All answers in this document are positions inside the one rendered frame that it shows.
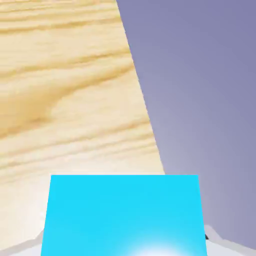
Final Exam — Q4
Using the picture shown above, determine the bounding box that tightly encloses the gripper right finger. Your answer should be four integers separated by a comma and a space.
203, 224, 256, 256

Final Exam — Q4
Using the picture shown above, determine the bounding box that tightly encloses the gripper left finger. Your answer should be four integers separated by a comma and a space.
5, 229, 45, 256

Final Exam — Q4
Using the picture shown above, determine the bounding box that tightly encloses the small cyan cube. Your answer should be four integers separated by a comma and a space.
40, 174, 208, 256

